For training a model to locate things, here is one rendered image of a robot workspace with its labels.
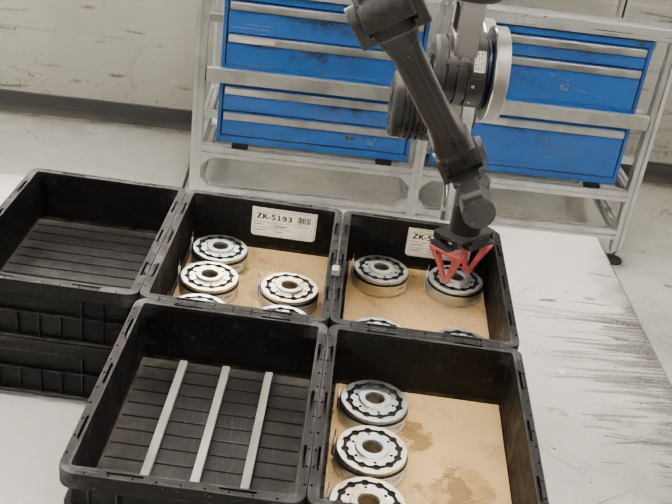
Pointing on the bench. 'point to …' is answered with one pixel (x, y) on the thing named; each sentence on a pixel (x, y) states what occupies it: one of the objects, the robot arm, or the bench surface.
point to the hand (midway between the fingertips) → (456, 273)
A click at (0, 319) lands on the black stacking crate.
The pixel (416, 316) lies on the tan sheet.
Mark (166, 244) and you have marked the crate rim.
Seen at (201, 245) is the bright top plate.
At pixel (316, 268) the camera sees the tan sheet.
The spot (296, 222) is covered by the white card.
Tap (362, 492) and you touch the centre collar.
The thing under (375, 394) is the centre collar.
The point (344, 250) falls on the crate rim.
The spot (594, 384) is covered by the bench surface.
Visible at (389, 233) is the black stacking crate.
